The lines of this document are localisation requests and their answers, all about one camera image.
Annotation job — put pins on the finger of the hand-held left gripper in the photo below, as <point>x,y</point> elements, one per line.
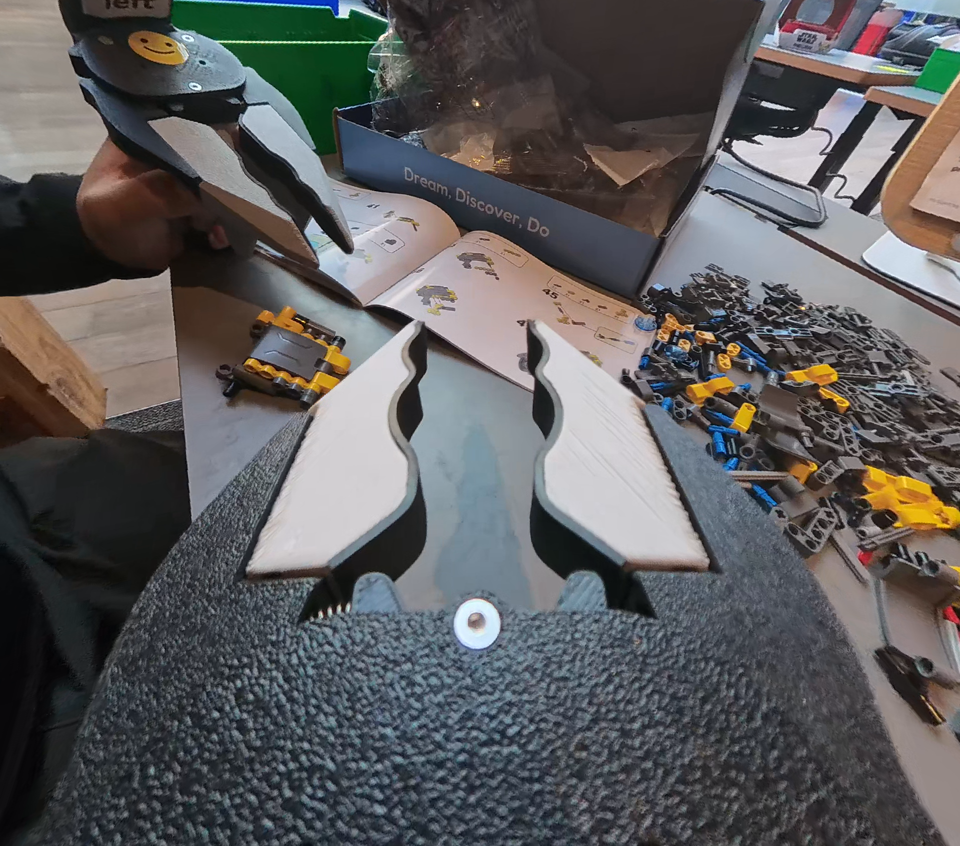
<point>225,178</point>
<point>292,163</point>

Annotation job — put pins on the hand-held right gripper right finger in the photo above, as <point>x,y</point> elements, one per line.
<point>615,478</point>

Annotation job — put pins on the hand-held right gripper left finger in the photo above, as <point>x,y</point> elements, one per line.
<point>337,486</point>

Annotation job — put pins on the person's left forearm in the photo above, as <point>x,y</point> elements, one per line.
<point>37,238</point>

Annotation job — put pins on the grey desk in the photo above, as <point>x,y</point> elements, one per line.
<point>225,291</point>

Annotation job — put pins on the person's left hand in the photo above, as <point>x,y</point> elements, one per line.
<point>127,215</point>

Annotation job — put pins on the green plastic bin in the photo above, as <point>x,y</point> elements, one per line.
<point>300,73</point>

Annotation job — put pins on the yellow grey brick assembly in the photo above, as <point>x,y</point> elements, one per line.
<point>289,351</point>

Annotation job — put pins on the open instruction booklet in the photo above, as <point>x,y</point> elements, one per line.
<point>420,238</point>

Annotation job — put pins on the blue cardboard box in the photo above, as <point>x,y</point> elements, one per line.
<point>480,208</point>

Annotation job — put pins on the crumpled clear plastic bag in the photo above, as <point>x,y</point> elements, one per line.
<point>480,50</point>

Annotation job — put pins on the pile of loose brick pieces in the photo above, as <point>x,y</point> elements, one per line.
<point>810,373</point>

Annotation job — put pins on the wooden pillar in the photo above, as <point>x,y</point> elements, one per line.
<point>45,373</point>

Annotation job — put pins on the person's body in black clothing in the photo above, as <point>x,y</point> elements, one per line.
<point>75,598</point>

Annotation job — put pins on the black office chair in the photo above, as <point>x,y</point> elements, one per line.
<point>757,103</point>

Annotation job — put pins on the wooden book stand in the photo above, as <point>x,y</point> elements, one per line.
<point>900,185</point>

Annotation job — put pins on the printed instruction sheet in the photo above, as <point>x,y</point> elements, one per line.
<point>941,185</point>

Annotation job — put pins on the wooden work table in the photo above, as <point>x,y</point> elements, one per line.
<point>825,62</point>

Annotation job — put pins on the red toy package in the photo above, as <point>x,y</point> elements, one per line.
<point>806,39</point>

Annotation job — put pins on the green storage box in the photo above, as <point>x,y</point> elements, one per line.
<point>941,73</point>

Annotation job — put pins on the black bag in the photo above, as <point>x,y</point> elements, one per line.
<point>915,47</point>

